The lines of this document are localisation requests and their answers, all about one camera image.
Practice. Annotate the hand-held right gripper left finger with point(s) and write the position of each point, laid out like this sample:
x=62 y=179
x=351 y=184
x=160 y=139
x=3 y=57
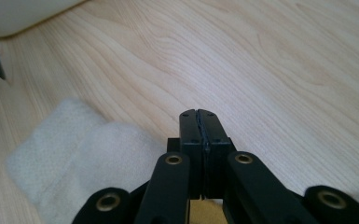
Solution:
x=192 y=133

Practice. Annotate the white container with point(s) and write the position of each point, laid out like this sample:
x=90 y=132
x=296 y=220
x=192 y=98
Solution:
x=21 y=14

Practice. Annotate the white cloth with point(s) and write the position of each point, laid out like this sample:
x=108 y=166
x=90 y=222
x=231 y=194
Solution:
x=84 y=155

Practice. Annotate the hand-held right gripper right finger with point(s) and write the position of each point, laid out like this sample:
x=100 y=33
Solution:
x=214 y=137

